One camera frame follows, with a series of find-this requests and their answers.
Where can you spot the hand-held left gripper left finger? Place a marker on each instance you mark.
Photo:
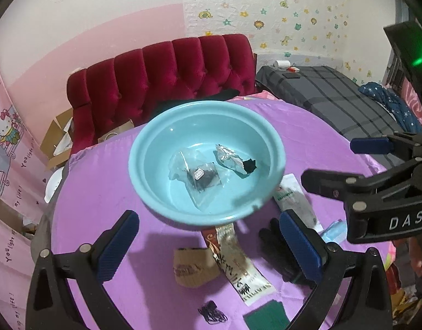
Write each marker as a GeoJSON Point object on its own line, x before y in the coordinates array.
{"type": "Point", "coordinates": [118, 244]}

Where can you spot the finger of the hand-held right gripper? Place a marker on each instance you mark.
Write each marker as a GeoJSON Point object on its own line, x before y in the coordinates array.
{"type": "Point", "coordinates": [324, 182]}
{"type": "Point", "coordinates": [369, 144]}

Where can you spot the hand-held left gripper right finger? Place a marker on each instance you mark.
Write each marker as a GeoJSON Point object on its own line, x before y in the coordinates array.
{"type": "Point", "coordinates": [300, 244]}

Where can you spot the black glove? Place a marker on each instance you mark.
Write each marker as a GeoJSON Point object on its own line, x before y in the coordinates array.
{"type": "Point", "coordinates": [269, 239]}

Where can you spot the white snack packet green label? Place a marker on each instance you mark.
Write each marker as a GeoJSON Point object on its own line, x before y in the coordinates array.
{"type": "Point", "coordinates": [293, 196]}

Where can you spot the light blue packet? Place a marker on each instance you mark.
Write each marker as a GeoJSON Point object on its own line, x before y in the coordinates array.
{"type": "Point", "coordinates": [333, 233]}

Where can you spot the brown white sachet wrapper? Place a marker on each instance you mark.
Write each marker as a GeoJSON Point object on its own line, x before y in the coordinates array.
{"type": "Point", "coordinates": [238, 271]}

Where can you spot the light blue plastic basin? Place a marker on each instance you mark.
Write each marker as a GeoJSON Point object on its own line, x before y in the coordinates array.
{"type": "Point", "coordinates": [155, 151]}

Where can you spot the blue star-print cloth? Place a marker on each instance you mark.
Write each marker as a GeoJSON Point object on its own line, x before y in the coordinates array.
{"type": "Point", "coordinates": [396, 103]}

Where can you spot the purple quilted table cover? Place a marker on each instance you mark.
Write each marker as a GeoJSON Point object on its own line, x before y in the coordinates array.
{"type": "Point", "coordinates": [111, 185]}

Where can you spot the brown cardboard sleeve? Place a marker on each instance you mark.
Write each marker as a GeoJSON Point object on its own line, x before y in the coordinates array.
{"type": "Point", "coordinates": [193, 268]}

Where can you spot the green sponge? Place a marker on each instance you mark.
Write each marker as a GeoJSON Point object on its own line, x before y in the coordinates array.
{"type": "Point", "coordinates": [266, 316]}

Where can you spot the white bowl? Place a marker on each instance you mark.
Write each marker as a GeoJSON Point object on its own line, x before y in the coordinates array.
{"type": "Point", "coordinates": [54, 185]}

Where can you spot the crumpled silver wrapper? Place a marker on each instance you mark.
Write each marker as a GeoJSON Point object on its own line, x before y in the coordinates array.
{"type": "Point", "coordinates": [228, 158]}

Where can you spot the clear plastic bag dark contents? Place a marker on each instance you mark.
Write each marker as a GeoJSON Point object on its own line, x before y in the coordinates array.
{"type": "Point", "coordinates": [200, 178]}

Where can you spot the small white container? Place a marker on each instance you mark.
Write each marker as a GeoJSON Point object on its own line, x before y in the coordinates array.
{"type": "Point", "coordinates": [281, 64]}

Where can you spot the open cardboard box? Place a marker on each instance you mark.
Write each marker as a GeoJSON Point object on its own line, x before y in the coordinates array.
{"type": "Point", "coordinates": [56, 134]}

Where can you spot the pink cartoon curtain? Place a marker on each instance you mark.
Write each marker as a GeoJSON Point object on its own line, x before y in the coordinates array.
{"type": "Point", "coordinates": [11, 151]}

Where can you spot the red tufted velvet sofa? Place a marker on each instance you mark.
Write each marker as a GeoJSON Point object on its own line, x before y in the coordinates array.
{"type": "Point", "coordinates": [162, 68]}

